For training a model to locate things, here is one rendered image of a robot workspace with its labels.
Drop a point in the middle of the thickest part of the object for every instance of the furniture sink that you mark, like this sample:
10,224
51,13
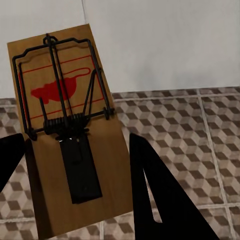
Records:
143,45

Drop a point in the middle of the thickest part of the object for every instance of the mousetrap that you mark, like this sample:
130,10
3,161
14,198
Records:
76,156

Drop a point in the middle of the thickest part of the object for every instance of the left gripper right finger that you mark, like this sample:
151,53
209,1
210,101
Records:
181,220

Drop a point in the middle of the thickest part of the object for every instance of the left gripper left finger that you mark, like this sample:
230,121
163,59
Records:
12,150

